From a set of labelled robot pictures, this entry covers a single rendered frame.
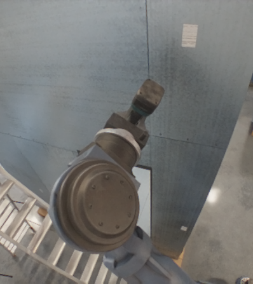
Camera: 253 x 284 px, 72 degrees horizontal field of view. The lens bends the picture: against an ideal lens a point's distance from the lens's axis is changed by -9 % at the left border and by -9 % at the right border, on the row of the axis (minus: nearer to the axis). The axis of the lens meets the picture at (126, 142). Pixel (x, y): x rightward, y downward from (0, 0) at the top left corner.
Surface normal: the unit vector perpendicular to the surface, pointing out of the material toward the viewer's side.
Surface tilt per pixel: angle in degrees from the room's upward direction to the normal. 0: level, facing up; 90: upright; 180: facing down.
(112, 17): 90
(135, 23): 90
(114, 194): 47
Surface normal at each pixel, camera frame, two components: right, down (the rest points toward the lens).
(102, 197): 0.62, -0.36
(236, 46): -0.36, 0.66
